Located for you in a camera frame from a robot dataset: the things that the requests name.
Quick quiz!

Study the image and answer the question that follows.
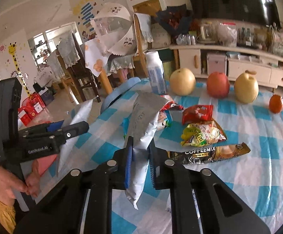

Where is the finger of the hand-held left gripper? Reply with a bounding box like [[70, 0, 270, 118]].
[[19, 122, 64, 137], [51, 121, 89, 147]]

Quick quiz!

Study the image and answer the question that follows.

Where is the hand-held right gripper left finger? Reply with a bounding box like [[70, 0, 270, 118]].
[[13, 136, 134, 234]]

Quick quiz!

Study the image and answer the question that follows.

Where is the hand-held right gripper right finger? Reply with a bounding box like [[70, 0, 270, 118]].
[[148, 139, 271, 234]]

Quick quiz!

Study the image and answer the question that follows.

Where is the blue cow print packet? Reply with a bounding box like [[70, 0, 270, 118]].
[[123, 108, 173, 140]]

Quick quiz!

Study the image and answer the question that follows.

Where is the yellow snack packet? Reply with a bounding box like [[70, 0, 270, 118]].
[[181, 121, 227, 147]]

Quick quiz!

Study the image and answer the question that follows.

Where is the person's left forearm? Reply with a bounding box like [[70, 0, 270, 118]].
[[0, 184, 16, 234]]

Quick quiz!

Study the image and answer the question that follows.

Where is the person's left hand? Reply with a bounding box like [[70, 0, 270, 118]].
[[0, 161, 40, 206]]

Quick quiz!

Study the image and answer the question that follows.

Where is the red gift bag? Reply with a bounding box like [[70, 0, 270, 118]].
[[18, 93, 45, 127]]

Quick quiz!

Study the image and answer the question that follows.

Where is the white paper bag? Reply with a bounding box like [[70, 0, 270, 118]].
[[34, 69, 54, 88]]

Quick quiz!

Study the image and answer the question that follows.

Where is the dark wooden chair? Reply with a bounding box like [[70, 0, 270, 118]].
[[56, 33, 101, 103]]

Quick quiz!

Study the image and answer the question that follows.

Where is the wooden dining table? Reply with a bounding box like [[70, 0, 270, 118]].
[[98, 67, 114, 96]]

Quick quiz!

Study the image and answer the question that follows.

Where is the black gold drink sachet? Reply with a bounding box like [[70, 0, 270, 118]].
[[168, 143, 251, 165]]

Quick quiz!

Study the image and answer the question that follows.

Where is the blue foam edge guard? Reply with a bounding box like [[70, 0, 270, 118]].
[[100, 77, 142, 113]]

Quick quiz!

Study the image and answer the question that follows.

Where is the crumpled red white wrapper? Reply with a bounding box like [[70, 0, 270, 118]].
[[159, 101, 184, 114]]

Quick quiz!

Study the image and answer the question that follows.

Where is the orange print tablecloth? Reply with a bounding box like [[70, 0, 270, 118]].
[[84, 39, 113, 78]]

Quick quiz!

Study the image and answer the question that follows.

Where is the dark red snack packet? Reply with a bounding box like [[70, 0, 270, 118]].
[[182, 104, 214, 125]]

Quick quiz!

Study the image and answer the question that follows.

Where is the grey lace chair cover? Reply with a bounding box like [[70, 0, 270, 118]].
[[57, 33, 81, 67]]

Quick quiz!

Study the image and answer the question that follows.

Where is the green lace stool cover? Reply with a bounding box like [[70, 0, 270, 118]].
[[109, 55, 134, 76]]

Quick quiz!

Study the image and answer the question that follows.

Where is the white plastic bottle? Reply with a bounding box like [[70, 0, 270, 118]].
[[145, 51, 167, 94]]

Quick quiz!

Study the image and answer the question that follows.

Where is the yellow pear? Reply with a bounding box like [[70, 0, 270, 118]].
[[234, 73, 259, 104], [169, 68, 196, 95]]

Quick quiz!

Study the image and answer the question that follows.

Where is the white mesh food cover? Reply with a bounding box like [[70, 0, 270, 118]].
[[90, 2, 137, 55]]

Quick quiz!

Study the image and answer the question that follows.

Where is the blue checkered tablecloth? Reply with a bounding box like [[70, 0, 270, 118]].
[[66, 78, 283, 234]]

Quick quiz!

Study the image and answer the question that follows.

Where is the red apple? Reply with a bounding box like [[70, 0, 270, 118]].
[[207, 72, 230, 99]]

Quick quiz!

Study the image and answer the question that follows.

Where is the light wooden chair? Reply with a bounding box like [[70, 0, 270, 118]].
[[132, 13, 155, 65]]

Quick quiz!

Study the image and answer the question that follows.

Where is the white printed pillow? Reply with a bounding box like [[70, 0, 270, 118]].
[[151, 24, 171, 49]]

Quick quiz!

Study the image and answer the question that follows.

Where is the pink storage box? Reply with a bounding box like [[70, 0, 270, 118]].
[[207, 53, 227, 76]]

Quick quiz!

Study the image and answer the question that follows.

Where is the white TV cabinet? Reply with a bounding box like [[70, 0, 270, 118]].
[[169, 44, 283, 90]]

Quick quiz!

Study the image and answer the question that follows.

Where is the orange tangerine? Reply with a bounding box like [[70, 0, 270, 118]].
[[269, 94, 283, 114]]

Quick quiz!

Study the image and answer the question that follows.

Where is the dark blue flower bouquet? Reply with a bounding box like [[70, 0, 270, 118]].
[[155, 6, 193, 36]]

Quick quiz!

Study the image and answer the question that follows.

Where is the glass kettle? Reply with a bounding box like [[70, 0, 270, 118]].
[[199, 23, 216, 43]]

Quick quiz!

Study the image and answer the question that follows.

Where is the clear plastic bag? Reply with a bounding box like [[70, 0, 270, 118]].
[[216, 23, 237, 47]]

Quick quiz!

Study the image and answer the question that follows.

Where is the patterned gift bag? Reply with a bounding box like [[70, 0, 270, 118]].
[[267, 26, 283, 58]]

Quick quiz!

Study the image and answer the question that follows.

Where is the black television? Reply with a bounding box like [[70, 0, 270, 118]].
[[184, 0, 282, 26]]

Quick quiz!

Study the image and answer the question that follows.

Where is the giraffe wall sticker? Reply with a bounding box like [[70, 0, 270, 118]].
[[8, 43, 31, 98]]

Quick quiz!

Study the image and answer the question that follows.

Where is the blue striped wall poster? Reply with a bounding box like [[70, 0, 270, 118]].
[[71, 0, 100, 26]]

